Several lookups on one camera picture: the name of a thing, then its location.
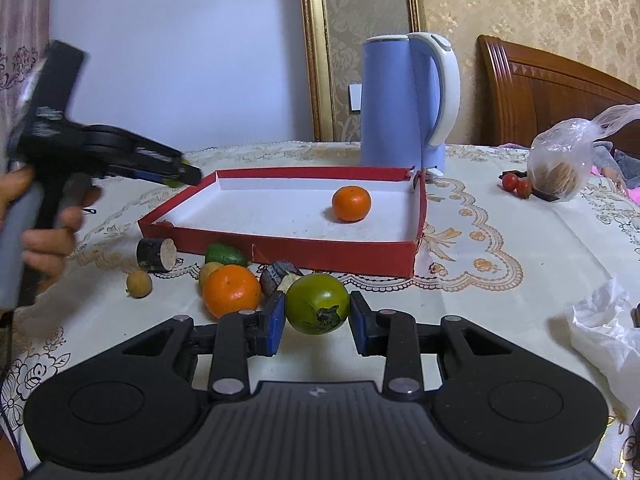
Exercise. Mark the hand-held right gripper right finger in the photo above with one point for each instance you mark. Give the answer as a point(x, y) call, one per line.
point(361, 325)

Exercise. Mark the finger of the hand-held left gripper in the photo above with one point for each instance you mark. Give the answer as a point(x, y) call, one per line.
point(145, 176)
point(165, 159)

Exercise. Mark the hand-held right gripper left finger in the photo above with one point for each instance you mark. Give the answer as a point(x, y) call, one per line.
point(275, 325)

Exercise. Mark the green tomato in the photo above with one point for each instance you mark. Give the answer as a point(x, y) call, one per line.
point(317, 307)

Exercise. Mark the dark sugarcane piece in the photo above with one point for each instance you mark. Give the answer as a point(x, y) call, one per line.
point(275, 276)
point(155, 255)

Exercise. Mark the orange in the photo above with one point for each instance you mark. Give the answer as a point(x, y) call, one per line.
point(231, 290)
point(351, 203)

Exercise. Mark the red shallow cardboard box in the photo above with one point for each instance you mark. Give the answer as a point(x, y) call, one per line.
point(300, 252)

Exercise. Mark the yellow-green fruit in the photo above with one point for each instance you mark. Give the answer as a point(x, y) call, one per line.
point(207, 272)

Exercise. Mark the green oval fruit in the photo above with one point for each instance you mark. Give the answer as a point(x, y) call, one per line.
point(225, 255)

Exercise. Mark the brown longan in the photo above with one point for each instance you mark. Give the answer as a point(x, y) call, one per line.
point(138, 284)

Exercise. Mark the person's left hand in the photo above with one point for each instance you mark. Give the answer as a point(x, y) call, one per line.
point(45, 250)

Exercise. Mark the pink patterned curtain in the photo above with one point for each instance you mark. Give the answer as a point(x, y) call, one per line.
point(25, 10)

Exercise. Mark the red cherry tomato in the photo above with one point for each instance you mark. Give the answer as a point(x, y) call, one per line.
point(510, 181)
point(524, 188)

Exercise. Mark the black clip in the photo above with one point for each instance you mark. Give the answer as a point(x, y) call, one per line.
point(547, 196)

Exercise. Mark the blue electric kettle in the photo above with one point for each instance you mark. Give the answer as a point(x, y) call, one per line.
point(400, 100)

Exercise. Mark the white plastic bag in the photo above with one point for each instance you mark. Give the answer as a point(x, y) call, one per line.
point(605, 330)

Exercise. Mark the clear plastic bag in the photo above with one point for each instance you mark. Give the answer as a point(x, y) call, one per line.
point(560, 160)

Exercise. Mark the wooden headboard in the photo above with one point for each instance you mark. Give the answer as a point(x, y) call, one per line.
point(540, 90)

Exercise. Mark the grey cloth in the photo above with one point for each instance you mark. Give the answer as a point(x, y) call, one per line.
point(612, 160)

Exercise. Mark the white wall switch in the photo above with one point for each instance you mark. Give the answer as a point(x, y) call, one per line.
point(355, 96)

